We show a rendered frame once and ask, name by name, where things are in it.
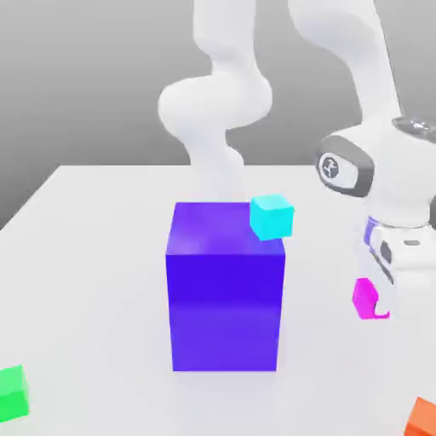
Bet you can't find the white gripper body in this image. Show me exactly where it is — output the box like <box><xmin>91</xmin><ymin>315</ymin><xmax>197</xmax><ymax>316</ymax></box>
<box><xmin>354</xmin><ymin>234</ymin><xmax>397</xmax><ymax>312</ymax></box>

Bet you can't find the small magenta cube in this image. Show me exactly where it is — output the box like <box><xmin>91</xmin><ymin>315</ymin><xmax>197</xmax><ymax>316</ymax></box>
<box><xmin>351</xmin><ymin>277</ymin><xmax>392</xmax><ymax>321</ymax></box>

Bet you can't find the small cyan cube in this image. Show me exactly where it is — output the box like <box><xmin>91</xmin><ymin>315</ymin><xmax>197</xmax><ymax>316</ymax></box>
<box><xmin>249</xmin><ymin>193</ymin><xmax>295</xmax><ymax>242</ymax></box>

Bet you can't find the small orange cube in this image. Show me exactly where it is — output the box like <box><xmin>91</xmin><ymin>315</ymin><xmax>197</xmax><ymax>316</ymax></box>
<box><xmin>403</xmin><ymin>395</ymin><xmax>436</xmax><ymax>436</ymax></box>

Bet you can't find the small green cube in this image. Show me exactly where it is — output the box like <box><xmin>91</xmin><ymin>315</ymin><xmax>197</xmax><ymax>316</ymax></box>
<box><xmin>0</xmin><ymin>364</ymin><xmax>31</xmax><ymax>424</ymax></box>

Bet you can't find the large blue box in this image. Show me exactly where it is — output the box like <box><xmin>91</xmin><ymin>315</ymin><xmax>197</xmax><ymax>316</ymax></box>
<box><xmin>165</xmin><ymin>201</ymin><xmax>286</xmax><ymax>373</ymax></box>

